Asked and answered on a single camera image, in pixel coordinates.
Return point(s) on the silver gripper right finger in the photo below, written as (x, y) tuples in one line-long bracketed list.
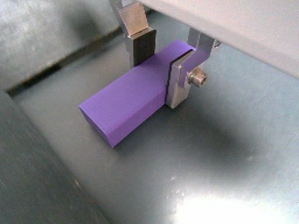
[(185, 68)]

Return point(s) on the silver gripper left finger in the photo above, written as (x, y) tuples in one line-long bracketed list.
[(139, 33)]

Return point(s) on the purple rectangular block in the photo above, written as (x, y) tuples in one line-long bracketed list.
[(124, 103)]

